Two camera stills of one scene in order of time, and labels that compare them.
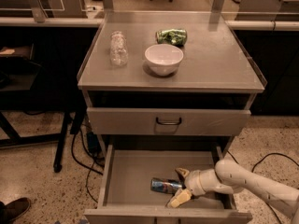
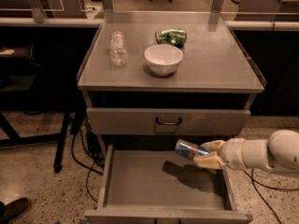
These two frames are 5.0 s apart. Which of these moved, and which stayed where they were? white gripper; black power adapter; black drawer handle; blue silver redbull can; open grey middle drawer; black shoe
Moved: blue silver redbull can; white gripper
Stayed: black drawer handle; open grey middle drawer; black shoe; black power adapter
